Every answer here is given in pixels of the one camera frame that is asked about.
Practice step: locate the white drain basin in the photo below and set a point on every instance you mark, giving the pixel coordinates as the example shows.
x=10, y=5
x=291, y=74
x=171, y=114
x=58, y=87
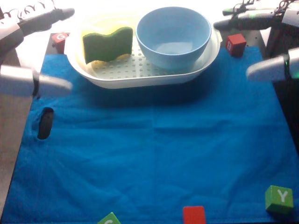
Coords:
x=140, y=80

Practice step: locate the green block letter Y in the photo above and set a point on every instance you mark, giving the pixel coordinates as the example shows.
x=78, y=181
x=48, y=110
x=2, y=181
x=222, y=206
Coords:
x=279, y=200

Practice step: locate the light blue bowl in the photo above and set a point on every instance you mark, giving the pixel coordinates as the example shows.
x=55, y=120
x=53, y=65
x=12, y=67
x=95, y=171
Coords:
x=172, y=58

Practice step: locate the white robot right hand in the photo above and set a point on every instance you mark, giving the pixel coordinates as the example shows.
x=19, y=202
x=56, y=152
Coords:
x=268, y=68

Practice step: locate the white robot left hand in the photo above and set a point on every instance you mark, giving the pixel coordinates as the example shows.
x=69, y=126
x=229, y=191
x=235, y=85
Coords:
x=14, y=79

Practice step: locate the red block letter B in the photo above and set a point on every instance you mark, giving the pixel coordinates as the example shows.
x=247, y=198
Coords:
x=237, y=45

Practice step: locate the green block letter C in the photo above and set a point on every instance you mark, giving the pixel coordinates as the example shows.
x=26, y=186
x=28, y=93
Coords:
x=109, y=219

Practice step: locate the red toy block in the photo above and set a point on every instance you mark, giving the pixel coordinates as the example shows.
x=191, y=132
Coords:
x=194, y=215

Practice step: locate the blue table cloth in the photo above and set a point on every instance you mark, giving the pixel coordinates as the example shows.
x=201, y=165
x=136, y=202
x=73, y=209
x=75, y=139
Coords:
x=149, y=151

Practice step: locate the red block letter G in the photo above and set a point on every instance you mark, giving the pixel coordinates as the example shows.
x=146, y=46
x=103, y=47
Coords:
x=59, y=41

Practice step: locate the green and yellow sponge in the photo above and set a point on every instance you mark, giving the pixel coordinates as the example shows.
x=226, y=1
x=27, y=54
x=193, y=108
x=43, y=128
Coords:
x=107, y=44

